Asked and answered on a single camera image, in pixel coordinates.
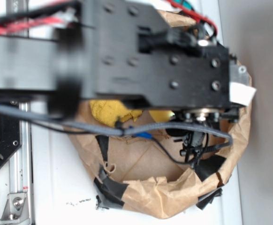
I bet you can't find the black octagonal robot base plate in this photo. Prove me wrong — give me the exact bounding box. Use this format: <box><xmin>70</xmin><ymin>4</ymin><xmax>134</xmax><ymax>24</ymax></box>
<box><xmin>0</xmin><ymin>115</ymin><xmax>21</xmax><ymax>169</ymax></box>

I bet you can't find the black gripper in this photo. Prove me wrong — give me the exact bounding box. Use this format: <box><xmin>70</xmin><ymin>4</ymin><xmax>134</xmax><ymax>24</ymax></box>
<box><xmin>166</xmin><ymin>54</ymin><xmax>256</xmax><ymax>164</ymax></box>

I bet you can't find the yellow knitted cloth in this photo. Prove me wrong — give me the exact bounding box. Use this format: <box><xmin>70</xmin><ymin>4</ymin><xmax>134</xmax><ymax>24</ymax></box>
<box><xmin>90</xmin><ymin>100</ymin><xmax>143</xmax><ymax>127</ymax></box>

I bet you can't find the grey braided cable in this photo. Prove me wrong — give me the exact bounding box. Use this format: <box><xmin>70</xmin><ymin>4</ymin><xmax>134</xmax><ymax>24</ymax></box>
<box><xmin>0</xmin><ymin>103</ymin><xmax>234</xmax><ymax>150</ymax></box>

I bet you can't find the red cable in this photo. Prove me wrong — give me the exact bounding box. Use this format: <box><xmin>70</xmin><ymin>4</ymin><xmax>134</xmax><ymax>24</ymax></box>
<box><xmin>0</xmin><ymin>0</ymin><xmax>218</xmax><ymax>36</ymax></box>

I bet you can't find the aluminium extrusion rail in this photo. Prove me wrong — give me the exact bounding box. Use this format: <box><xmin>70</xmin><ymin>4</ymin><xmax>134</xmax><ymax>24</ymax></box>
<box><xmin>6</xmin><ymin>0</ymin><xmax>35</xmax><ymax>225</ymax></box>

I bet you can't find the yellow-green sponge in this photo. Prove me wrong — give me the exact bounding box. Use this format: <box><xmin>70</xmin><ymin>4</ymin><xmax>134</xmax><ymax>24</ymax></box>
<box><xmin>149</xmin><ymin>110</ymin><xmax>174</xmax><ymax>122</ymax></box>

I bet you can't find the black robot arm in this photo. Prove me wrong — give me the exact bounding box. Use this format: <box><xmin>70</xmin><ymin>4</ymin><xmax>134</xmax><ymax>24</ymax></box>
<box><xmin>0</xmin><ymin>0</ymin><xmax>256</xmax><ymax>163</ymax></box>

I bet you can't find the black cable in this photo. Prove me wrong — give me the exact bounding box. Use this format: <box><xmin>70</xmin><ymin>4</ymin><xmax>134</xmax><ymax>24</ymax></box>
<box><xmin>28</xmin><ymin>118</ymin><xmax>224</xmax><ymax>169</ymax></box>

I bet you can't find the brown paper bag basin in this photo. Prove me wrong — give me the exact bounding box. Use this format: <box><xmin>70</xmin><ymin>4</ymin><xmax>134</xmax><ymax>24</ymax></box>
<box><xmin>70</xmin><ymin>11</ymin><xmax>244</xmax><ymax>219</ymax></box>

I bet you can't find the metal corner bracket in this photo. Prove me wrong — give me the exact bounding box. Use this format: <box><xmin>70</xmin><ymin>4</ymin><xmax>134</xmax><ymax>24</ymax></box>
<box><xmin>0</xmin><ymin>192</ymin><xmax>31</xmax><ymax>225</ymax></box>

